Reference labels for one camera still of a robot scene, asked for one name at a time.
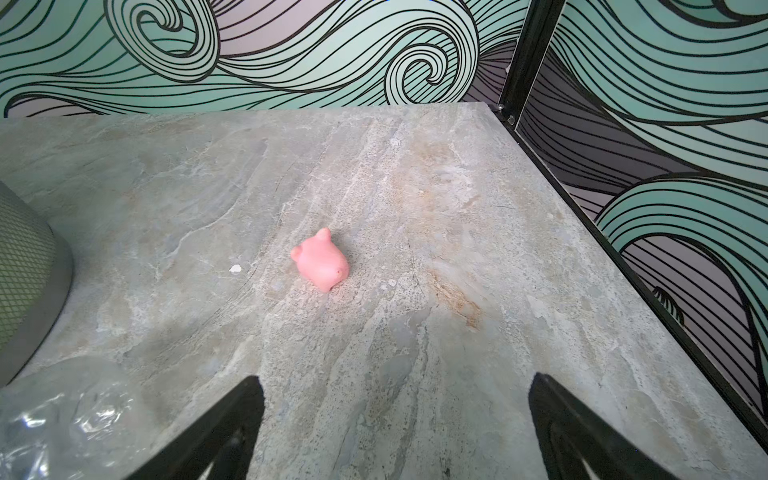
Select clear bottle blue label white cap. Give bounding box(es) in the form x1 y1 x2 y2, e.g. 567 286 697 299
1 356 158 479

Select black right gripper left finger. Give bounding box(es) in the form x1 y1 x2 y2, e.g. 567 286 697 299
128 376 265 480

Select small pink pig toy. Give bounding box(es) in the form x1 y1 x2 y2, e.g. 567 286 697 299
290 227 350 293

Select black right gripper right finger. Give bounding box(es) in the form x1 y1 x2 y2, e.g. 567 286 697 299
528 372 674 479

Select grey mesh waste bin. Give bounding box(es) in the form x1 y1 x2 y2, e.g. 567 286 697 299
1 185 74 386

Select black corner frame post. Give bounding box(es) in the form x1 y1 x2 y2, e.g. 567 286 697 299
497 0 566 131

